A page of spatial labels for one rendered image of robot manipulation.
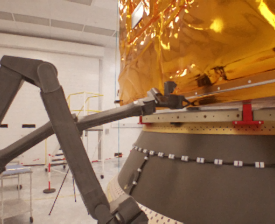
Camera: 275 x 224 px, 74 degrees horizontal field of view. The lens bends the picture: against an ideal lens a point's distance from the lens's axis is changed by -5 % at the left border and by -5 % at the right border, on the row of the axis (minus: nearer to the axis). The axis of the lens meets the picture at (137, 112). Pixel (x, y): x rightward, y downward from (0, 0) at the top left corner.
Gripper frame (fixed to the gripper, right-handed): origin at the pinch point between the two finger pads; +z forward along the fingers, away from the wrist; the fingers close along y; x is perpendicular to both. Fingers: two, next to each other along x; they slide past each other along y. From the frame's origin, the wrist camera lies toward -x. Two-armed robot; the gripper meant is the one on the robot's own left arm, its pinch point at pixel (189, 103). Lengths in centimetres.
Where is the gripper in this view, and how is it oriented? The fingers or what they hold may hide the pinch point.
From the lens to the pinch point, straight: 105.3
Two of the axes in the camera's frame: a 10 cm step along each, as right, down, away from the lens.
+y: -3.8, 0.6, 9.2
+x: 0.0, 10.0, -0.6
